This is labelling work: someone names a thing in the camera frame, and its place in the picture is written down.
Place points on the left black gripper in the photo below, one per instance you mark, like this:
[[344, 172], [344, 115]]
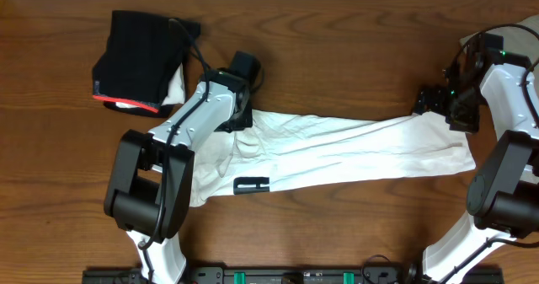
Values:
[[239, 121]]

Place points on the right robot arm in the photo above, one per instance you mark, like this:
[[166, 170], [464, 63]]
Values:
[[502, 205]]

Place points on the white folded garment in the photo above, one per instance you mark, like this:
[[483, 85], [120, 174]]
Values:
[[175, 95]]

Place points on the black folded garment red trim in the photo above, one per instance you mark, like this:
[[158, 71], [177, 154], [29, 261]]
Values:
[[142, 53]]

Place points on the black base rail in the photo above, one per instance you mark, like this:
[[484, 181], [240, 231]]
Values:
[[217, 275]]

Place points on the beige khaki shorts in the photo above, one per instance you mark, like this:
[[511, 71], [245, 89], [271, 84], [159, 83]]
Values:
[[519, 41]]

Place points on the white t-shirt black logo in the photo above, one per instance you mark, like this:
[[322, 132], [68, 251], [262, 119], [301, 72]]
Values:
[[289, 152]]

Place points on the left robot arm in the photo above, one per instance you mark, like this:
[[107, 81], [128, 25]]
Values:
[[150, 185]]

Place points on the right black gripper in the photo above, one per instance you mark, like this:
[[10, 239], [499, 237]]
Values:
[[468, 123]]

